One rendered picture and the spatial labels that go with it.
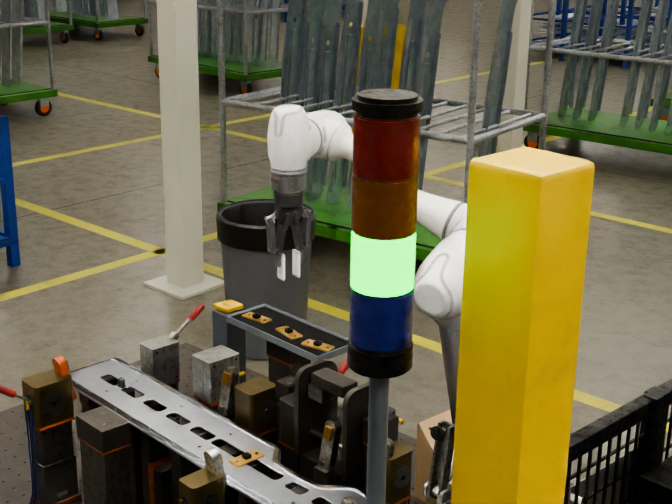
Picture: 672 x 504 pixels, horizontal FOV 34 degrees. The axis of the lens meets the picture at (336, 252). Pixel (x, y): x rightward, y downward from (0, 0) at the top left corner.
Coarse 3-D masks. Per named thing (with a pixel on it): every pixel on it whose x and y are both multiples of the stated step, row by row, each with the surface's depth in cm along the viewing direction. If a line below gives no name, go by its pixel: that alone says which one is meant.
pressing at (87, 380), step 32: (96, 384) 292; (128, 384) 292; (160, 384) 292; (128, 416) 275; (160, 416) 275; (192, 416) 275; (224, 416) 275; (192, 448) 259; (256, 448) 260; (256, 480) 246; (288, 480) 246
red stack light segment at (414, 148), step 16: (368, 128) 107; (384, 128) 107; (400, 128) 107; (416, 128) 108; (368, 144) 108; (384, 144) 107; (400, 144) 108; (416, 144) 109; (368, 160) 108; (384, 160) 108; (400, 160) 108; (416, 160) 110; (368, 176) 109; (384, 176) 108; (400, 176) 109
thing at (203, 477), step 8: (200, 472) 240; (208, 472) 240; (184, 480) 237; (192, 480) 237; (200, 480) 237; (208, 480) 237; (216, 480) 237; (184, 488) 236; (192, 488) 234; (200, 488) 235; (208, 488) 236; (216, 488) 238; (184, 496) 236; (192, 496) 234; (200, 496) 235; (208, 496) 237; (216, 496) 239; (224, 496) 241
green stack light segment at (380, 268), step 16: (352, 240) 113; (368, 240) 111; (384, 240) 111; (400, 240) 111; (352, 256) 114; (368, 256) 111; (384, 256) 111; (400, 256) 111; (352, 272) 114; (368, 272) 112; (384, 272) 112; (400, 272) 112; (368, 288) 112; (384, 288) 112; (400, 288) 113
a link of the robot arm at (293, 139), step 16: (272, 112) 267; (288, 112) 264; (304, 112) 267; (272, 128) 266; (288, 128) 264; (304, 128) 266; (272, 144) 267; (288, 144) 265; (304, 144) 267; (320, 144) 274; (272, 160) 269; (288, 160) 267; (304, 160) 269
